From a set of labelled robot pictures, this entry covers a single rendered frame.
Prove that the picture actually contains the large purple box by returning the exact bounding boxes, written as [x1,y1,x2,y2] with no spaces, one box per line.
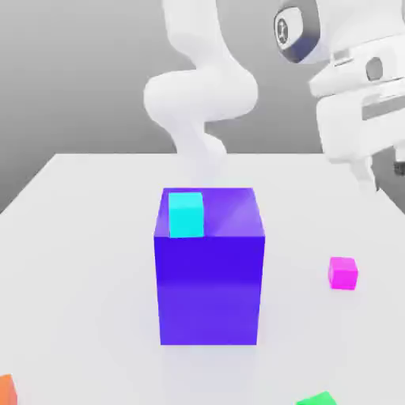
[153,187,266,346]

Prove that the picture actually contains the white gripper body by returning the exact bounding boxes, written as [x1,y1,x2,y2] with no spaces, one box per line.
[316,82,405,166]

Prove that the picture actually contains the small cyan cube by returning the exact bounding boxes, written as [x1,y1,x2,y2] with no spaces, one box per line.
[168,191,206,239]

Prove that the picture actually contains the small magenta cube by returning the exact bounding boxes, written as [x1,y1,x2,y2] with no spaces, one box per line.
[327,256,359,291]

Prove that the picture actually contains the small green cube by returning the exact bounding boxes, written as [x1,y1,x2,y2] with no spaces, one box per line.
[295,391,339,405]

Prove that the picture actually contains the small orange cube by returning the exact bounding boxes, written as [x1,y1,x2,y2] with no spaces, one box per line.
[0,373,19,405]

